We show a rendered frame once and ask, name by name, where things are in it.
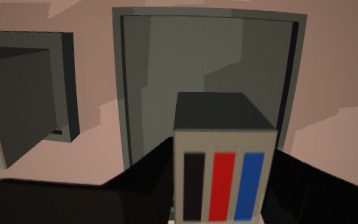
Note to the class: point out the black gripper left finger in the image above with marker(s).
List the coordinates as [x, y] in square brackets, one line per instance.
[142, 194]

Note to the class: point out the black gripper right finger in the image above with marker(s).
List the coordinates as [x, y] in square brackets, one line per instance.
[298, 193]

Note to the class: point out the cream flat bar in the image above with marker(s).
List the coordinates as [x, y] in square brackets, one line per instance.
[171, 218]

